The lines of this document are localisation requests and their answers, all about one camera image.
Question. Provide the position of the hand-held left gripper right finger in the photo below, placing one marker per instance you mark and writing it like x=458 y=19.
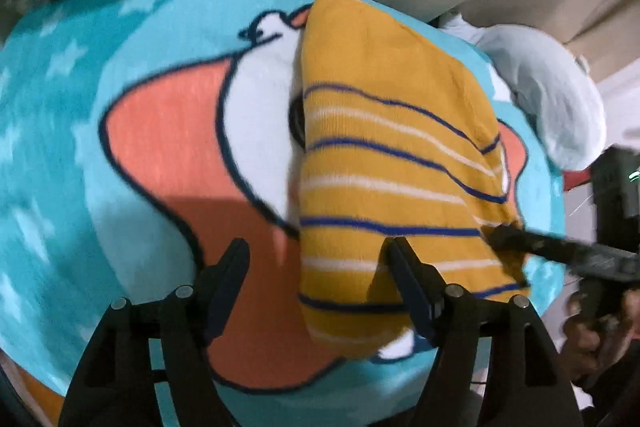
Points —
x=412 y=289

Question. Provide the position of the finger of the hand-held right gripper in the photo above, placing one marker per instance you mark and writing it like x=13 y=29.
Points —
x=540 y=246

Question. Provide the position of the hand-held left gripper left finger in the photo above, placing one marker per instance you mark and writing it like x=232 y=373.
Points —
x=227 y=287

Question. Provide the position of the mustard striped knit sweater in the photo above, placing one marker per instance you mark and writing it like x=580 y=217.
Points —
x=395 y=157

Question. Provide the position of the person's right hand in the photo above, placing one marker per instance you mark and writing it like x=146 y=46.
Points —
x=582 y=347

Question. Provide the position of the red object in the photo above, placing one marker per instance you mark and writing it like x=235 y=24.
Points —
x=577 y=179

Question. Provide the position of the pale blue plush toy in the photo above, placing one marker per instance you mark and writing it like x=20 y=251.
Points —
x=545 y=77

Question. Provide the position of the turquoise star printed blanket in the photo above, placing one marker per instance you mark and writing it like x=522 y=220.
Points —
x=165 y=147

